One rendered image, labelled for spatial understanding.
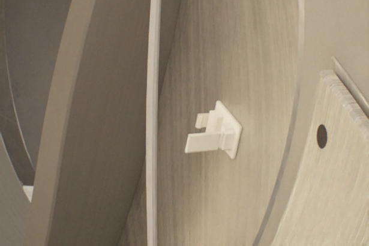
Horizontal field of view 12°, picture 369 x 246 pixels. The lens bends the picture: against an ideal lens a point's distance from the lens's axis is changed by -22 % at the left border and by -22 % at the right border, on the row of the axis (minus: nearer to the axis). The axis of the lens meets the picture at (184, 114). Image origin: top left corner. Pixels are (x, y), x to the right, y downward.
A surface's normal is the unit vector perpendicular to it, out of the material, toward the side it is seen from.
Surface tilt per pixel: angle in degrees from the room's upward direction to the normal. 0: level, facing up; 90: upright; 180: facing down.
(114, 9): 110
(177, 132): 90
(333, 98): 90
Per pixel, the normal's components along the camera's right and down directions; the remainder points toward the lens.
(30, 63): 0.41, -0.40
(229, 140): 0.44, 0.50
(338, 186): -0.88, 0.07
